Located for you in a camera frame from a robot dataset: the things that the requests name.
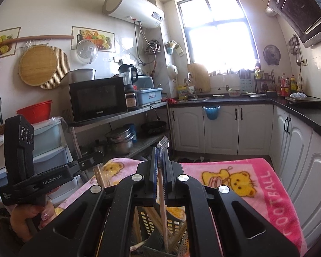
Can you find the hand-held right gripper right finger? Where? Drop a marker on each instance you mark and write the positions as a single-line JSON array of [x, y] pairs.
[[166, 171]]

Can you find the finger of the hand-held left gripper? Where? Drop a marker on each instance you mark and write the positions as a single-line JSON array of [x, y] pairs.
[[85, 162]]

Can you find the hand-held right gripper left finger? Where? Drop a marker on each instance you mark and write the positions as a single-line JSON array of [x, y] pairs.
[[155, 166]]

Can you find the plain wooden chopstick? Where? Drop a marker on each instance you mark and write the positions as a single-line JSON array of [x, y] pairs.
[[99, 178], [176, 237], [152, 219], [104, 178]]

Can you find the black plastic utensil basket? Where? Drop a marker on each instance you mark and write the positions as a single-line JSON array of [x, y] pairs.
[[152, 242]]

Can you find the person's left forearm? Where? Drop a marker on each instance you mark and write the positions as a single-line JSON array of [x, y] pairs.
[[0, 233]]

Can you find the hanging kitchen utensils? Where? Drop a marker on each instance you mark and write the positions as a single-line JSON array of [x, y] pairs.
[[294, 45]]

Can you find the person's left hand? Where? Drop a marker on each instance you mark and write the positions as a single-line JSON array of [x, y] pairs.
[[29, 219]]

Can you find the metal shelf rack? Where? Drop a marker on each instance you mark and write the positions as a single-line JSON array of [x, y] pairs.
[[149, 142]]

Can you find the plastic drawer unit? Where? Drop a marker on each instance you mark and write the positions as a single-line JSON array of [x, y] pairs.
[[50, 139]]

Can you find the black frying pan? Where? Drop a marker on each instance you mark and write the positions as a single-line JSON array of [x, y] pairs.
[[153, 128]]

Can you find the stacked steel pots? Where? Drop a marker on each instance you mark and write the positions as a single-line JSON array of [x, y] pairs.
[[120, 142]]

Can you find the red plastic basin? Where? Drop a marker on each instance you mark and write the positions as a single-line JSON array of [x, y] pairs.
[[34, 111]]

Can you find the black microwave oven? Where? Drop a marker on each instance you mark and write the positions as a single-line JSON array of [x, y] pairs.
[[99, 100]]

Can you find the grey dish drainer box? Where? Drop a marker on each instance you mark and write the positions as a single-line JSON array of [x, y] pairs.
[[149, 95]]

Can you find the white kitchen cabinets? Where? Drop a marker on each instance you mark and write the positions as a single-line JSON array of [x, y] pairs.
[[230, 131]]

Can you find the black blender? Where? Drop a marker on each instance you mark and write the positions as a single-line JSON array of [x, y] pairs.
[[128, 85]]

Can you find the round bamboo tray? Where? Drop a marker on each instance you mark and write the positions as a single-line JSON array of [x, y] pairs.
[[37, 65]]

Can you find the sink faucet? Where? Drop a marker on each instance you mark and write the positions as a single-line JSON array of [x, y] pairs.
[[190, 83]]

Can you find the round ribbed bamboo mat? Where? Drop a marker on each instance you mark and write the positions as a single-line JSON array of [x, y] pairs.
[[60, 69]]

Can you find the pink printed bear blanket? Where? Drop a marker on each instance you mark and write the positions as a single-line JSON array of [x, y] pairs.
[[256, 200]]

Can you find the white hanging colander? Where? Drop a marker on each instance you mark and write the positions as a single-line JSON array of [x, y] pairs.
[[172, 71]]

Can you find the wooden cutting board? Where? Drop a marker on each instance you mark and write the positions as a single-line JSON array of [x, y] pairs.
[[199, 77]]

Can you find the small patterned bowl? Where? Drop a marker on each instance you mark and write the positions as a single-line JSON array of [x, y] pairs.
[[234, 93]]

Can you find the glass pot lid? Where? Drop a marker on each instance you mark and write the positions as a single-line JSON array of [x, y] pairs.
[[87, 51]]

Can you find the long wooden rolling pin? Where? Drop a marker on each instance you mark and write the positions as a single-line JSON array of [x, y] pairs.
[[42, 38]]

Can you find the knife holder with knives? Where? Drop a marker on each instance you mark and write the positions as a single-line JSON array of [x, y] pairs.
[[246, 81]]

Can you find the kitchen window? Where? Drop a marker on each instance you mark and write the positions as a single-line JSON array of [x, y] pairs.
[[216, 32]]

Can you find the row of condiment bottles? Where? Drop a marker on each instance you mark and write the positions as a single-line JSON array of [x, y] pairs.
[[289, 84]]

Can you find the black kitchen countertop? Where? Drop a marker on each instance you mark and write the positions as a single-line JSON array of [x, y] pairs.
[[305, 107]]

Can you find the flat black induction cooker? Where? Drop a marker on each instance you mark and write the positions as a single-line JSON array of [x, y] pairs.
[[306, 99]]

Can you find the white water heater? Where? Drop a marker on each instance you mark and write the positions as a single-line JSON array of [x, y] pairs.
[[133, 6]]

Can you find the black range hood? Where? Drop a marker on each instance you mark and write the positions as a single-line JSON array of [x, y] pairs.
[[302, 8]]

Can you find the fruit picture wall tile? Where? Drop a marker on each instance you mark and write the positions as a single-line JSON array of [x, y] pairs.
[[96, 36], [2, 41]]

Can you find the round wall fan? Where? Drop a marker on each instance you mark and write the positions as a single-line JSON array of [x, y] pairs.
[[271, 55]]

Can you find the wall power outlet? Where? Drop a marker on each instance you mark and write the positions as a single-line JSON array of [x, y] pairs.
[[304, 62]]

